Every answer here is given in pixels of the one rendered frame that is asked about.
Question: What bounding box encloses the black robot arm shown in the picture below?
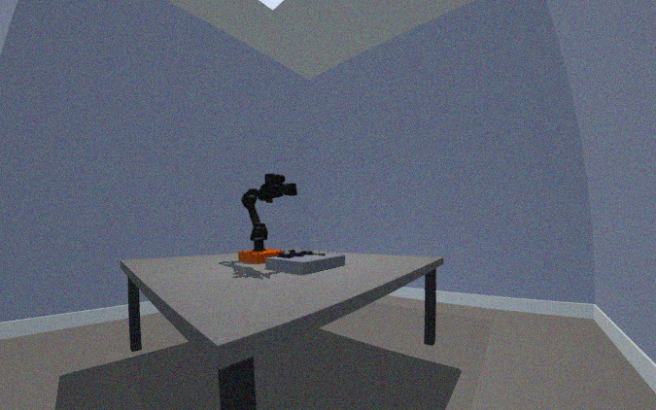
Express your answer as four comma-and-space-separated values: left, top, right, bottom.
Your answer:
241, 173, 285, 252

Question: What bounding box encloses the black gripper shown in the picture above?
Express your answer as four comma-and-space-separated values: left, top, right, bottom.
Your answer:
260, 184, 297, 198

